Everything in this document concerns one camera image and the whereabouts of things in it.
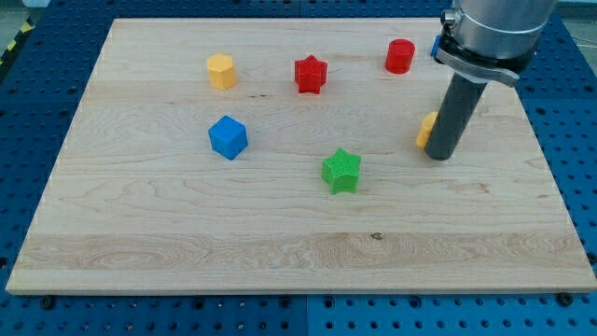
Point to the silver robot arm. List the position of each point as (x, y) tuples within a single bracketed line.
[(491, 40)]

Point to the light wooden board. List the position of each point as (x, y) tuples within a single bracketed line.
[(138, 203)]

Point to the yellow heart block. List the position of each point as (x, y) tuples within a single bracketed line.
[(425, 129)]

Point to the red cylinder block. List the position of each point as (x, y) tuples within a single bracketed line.
[(399, 56)]

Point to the blue block behind arm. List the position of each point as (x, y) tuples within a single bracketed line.
[(435, 47)]

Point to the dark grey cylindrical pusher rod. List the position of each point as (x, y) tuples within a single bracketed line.
[(458, 105)]

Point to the blue cube block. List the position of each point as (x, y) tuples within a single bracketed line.
[(228, 137)]

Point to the green star block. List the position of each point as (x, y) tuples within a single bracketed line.
[(341, 171)]

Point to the yellow hexagon block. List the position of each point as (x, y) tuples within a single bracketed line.
[(221, 71)]

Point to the red star block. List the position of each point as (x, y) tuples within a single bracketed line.
[(310, 74)]

